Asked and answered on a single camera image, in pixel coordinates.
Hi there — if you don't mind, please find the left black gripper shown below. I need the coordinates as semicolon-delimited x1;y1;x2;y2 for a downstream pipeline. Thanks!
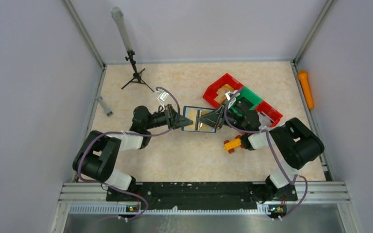
145;104;193;130

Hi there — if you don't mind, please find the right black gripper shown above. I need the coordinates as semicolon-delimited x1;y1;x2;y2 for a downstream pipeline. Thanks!
198;102;248;133

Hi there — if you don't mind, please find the black leather card holder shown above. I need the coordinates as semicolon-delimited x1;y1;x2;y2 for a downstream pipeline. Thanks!
181;105;218;133

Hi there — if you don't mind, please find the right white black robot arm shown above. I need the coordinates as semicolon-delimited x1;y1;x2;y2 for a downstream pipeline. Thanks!
197;98;324;202

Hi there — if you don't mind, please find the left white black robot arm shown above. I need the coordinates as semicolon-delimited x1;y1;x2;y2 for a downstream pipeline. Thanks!
72;104;193;201

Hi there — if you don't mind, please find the red bin with wooden blocks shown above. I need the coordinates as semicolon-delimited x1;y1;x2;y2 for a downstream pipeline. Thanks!
203;73;244;108

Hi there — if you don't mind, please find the yellow toy brick car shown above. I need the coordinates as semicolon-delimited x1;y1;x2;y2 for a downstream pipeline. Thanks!
224;135;243;154

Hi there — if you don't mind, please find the green plastic bin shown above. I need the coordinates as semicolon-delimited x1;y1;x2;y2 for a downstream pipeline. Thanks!
228;86;263;116

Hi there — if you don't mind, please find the red bin with plastic bags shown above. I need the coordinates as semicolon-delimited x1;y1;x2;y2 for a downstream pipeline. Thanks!
255;100;283;127

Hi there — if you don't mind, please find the small grey tool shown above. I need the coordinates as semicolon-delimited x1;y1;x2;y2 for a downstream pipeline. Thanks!
95;95;113;117

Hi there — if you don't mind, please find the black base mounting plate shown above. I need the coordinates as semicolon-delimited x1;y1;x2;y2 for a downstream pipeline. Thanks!
106;182;298;210

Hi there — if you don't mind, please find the orange flashlight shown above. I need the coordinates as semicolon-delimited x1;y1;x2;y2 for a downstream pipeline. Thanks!
298;70;314;110

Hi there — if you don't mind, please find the black tripod with grey tube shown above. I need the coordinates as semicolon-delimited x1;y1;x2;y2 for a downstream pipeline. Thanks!
111;7;154;92

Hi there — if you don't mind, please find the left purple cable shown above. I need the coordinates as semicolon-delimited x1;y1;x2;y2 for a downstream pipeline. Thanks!
77;86;181;222

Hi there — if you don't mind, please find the purple cable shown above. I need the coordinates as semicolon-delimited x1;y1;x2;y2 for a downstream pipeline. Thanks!
77;86;181;222
223;86;309;221

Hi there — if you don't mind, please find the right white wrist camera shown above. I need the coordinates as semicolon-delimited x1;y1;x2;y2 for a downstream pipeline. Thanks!
225;90;237;105

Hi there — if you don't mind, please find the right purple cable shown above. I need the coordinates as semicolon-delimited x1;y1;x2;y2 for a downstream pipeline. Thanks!
223;86;309;221

